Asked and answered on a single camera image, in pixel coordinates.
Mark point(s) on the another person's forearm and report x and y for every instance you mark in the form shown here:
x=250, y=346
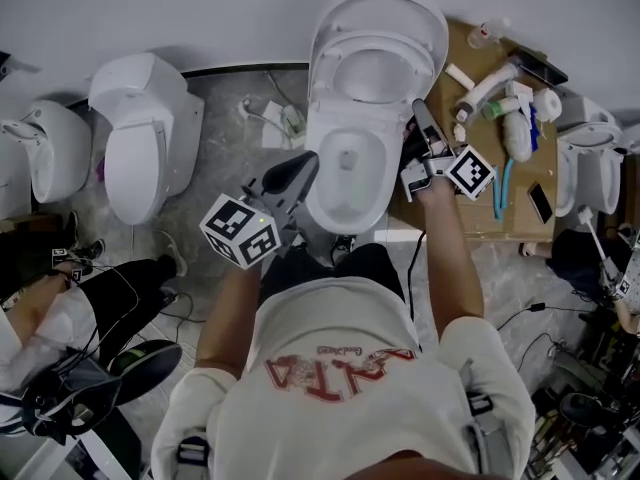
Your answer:
x=30, y=308

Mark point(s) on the small white box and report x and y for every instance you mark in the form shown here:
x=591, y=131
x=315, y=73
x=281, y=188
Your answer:
x=520, y=95

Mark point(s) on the white toilet lid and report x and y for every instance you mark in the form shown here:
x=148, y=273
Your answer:
x=380, y=8

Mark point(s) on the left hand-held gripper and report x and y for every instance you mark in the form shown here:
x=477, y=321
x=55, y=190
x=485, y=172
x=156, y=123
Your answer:
x=237, y=230

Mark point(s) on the small white piece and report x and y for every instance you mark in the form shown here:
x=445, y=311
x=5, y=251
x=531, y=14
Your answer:
x=460, y=132

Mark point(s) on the short white pipe piece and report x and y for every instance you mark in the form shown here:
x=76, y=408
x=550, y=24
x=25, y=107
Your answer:
x=460, y=75

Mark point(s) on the person's right sneaker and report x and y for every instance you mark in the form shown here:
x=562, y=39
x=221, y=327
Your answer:
x=345, y=245

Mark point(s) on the black shorts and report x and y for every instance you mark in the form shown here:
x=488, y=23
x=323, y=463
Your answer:
x=300, y=268

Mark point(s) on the person's left forearm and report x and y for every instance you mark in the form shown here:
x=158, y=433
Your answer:
x=225, y=318

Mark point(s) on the white tank toilet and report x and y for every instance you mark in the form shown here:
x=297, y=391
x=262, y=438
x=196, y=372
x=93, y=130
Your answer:
x=135, y=168

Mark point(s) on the white power strip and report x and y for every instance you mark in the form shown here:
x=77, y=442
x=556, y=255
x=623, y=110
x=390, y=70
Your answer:
x=293, y=120

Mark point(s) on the large white tube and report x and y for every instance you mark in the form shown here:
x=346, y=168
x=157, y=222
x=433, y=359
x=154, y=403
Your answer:
x=487, y=88

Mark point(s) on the green white tube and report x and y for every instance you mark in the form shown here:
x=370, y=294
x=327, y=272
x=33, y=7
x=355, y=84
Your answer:
x=501, y=108

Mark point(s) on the smartphone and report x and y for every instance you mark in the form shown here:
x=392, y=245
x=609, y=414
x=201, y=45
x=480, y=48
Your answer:
x=540, y=203

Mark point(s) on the rounded white toilet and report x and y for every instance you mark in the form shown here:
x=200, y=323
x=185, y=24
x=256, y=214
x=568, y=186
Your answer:
x=60, y=143

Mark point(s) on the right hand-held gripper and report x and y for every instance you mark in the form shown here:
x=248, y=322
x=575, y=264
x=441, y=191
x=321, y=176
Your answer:
x=470, y=173

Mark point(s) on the brown cardboard box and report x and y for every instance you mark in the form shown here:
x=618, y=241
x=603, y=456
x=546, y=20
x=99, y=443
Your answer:
x=475, y=218

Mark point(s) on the white paper sheet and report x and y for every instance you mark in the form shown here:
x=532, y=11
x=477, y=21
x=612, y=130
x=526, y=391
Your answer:
x=270, y=128

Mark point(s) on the white toilet brush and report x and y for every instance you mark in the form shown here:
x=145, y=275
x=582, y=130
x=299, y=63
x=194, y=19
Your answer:
x=592, y=228

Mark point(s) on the white printed t-shirt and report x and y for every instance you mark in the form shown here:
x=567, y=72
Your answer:
x=325, y=418

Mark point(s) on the person's right forearm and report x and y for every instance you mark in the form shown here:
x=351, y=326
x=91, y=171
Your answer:
x=450, y=268

